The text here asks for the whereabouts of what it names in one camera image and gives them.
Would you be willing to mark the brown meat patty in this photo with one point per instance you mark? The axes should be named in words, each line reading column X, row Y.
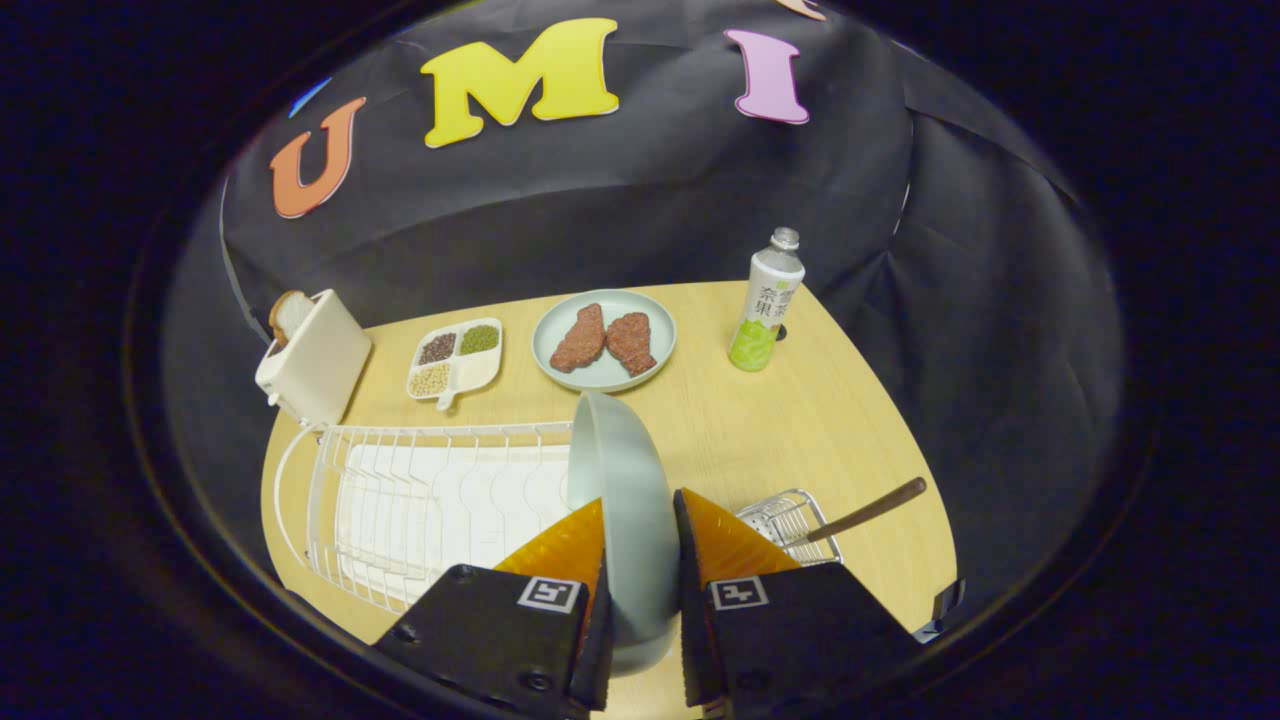
column 632, row 342
column 580, row 340

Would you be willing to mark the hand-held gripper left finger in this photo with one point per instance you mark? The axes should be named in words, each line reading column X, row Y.
column 595, row 660

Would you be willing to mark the small pale green dish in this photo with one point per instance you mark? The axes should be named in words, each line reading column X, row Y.
column 600, row 375

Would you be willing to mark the white toaster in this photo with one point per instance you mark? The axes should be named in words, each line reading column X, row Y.
column 320, row 360

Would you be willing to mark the pale green plate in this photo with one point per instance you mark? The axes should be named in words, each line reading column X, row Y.
column 635, row 500

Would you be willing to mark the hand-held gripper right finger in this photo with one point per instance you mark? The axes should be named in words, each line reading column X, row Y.
column 692, row 600

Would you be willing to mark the brown bread slice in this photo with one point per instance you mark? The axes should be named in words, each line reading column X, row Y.
column 290, row 315

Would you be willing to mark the white divided bean tray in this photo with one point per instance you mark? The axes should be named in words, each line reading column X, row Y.
column 478, row 372

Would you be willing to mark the green tea bottle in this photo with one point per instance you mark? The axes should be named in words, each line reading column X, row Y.
column 765, row 310

